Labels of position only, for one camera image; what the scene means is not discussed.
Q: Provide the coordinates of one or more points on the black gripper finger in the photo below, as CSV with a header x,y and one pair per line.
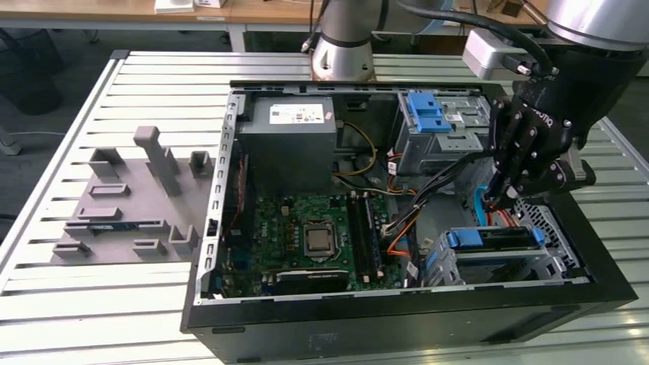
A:
x,y
563,175
515,152

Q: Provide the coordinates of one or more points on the hard disk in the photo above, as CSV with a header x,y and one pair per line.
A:
x,y
464,237

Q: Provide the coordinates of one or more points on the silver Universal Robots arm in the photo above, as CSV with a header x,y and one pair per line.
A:
x,y
344,57

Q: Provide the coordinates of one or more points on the metal disk bay cage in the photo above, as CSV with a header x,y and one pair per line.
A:
x,y
507,256

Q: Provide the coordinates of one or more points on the metal optical drive bay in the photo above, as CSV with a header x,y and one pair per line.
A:
x,y
456,146

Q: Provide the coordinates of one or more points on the blue drive latch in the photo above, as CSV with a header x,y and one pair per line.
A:
x,y
431,121

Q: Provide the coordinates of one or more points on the installed RAM stick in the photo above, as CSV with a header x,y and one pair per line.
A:
x,y
373,243

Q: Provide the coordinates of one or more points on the CPU socket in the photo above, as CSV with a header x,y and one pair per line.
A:
x,y
337,239

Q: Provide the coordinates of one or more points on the silver CPU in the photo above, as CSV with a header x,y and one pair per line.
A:
x,y
319,240

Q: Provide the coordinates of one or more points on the grey power supply unit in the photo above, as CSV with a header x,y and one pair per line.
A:
x,y
284,159

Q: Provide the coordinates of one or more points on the green motherboard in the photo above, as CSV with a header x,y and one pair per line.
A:
x,y
274,228

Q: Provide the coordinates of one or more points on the black graphics card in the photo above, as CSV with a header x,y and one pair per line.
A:
x,y
310,281

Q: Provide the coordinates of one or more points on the black open PC case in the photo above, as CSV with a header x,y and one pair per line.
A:
x,y
355,327

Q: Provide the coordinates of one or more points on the small white labelled box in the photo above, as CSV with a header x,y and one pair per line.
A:
x,y
208,3

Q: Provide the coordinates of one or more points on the grey parts rack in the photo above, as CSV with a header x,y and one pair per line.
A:
x,y
132,201

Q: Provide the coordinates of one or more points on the RAM stick with blue label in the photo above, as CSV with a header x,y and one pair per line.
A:
x,y
111,227

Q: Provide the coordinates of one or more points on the white stand foot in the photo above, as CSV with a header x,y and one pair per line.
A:
x,y
10,146

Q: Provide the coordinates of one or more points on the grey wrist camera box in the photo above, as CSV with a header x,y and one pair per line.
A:
x,y
487,53

